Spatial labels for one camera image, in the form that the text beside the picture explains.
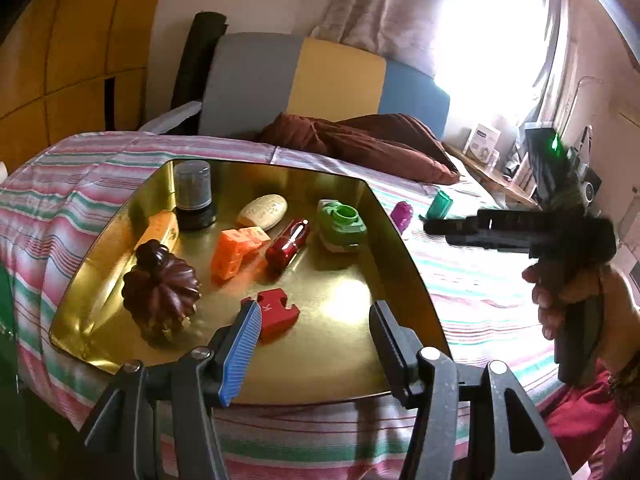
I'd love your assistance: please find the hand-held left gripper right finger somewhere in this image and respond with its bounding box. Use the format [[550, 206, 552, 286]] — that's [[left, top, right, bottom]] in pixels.
[[369, 300, 573, 480]]

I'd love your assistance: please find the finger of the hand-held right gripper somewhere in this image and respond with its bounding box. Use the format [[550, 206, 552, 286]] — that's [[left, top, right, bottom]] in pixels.
[[446, 232, 533, 253], [424, 209, 536, 235]]

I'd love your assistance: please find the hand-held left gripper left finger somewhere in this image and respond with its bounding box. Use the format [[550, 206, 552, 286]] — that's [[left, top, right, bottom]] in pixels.
[[77, 301, 263, 480]]

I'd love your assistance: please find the green tower figure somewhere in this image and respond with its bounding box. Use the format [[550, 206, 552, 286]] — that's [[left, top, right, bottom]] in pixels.
[[419, 190, 456, 221]]

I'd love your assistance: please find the red plastic block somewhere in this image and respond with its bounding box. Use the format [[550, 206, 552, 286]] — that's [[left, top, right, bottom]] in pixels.
[[240, 287, 301, 343]]

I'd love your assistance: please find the gold metal tray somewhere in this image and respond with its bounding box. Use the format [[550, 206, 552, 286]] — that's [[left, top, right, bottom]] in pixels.
[[48, 159, 453, 406]]

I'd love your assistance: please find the dark brown wooden pumpkin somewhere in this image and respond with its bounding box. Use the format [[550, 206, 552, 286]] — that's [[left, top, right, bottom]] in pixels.
[[122, 240, 202, 348]]

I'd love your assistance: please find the yellow plastic piece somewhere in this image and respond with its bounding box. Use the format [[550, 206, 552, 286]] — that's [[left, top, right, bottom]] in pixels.
[[134, 210, 180, 256]]

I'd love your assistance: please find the person's right forearm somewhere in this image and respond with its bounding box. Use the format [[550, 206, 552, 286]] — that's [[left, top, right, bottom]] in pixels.
[[607, 350, 640, 413]]

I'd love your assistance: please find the person's right hand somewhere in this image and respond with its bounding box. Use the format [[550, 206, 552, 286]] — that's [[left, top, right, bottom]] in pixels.
[[521, 260, 640, 367]]

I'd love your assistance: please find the wooden desk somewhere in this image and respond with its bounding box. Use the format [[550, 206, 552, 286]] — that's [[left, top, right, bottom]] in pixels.
[[442, 142, 541, 208]]

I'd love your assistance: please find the small stereo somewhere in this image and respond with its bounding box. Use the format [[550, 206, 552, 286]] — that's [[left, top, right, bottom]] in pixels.
[[580, 167, 603, 201]]

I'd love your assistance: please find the purple plastic figure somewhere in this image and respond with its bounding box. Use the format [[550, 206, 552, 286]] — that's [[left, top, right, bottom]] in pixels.
[[390, 201, 413, 235]]

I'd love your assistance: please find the white cardboard box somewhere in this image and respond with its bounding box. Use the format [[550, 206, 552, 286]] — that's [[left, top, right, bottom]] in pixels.
[[462, 123, 502, 158]]

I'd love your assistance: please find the orange cheese-shaped block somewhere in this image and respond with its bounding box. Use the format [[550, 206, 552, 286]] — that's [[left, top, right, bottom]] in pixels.
[[210, 226, 268, 282]]

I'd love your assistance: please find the dark red cylinder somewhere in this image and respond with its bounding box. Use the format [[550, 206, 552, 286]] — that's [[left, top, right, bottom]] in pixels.
[[265, 217, 311, 271]]

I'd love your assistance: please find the brown pillow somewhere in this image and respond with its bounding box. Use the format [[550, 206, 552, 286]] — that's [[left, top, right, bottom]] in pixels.
[[257, 112, 462, 184]]

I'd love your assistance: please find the green round cap toy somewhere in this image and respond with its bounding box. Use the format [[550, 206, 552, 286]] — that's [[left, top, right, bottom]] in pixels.
[[316, 199, 368, 256]]

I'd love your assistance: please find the cream soap bar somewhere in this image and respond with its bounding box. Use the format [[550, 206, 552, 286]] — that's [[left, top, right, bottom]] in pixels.
[[236, 193, 289, 231]]

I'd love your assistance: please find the grey cylinder on black base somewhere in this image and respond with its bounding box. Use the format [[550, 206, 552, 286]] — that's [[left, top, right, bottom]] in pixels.
[[173, 160, 217, 231]]

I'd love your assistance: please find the pale curtain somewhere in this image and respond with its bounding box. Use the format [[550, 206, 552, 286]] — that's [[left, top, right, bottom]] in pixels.
[[520, 0, 576, 126], [312, 0, 461, 73]]

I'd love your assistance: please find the bright window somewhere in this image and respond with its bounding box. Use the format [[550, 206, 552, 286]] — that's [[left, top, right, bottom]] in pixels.
[[432, 0, 556, 128]]

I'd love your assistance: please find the white pillow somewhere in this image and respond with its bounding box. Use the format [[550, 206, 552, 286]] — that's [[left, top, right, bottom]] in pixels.
[[137, 100, 203, 136]]

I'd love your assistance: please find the grey yellow blue headboard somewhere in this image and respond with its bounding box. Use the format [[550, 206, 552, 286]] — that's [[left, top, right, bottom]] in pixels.
[[197, 32, 451, 141]]

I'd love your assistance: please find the black rolled mat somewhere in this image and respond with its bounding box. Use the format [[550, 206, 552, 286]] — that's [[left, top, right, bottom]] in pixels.
[[171, 11, 228, 111]]

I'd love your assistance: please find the yellow wooden wardrobe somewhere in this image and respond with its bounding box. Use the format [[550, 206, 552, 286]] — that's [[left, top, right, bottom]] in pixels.
[[0, 0, 173, 171]]

